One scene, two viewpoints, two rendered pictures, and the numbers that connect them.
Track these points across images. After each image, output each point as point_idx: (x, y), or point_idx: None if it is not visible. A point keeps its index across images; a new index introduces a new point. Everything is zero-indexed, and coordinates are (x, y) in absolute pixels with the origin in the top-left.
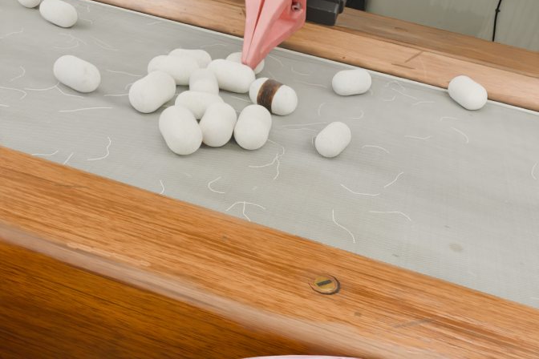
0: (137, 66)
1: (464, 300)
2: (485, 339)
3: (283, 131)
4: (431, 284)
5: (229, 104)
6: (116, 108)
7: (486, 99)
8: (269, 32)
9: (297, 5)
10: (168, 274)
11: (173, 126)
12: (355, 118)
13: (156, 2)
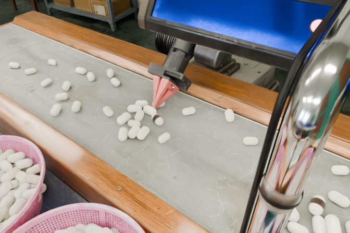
0: (128, 104)
1: (147, 196)
2: (143, 206)
3: (155, 131)
4: (142, 191)
5: (146, 120)
6: (114, 123)
7: (233, 119)
8: (164, 94)
9: (172, 87)
10: (91, 181)
11: (119, 134)
12: (182, 126)
13: (147, 73)
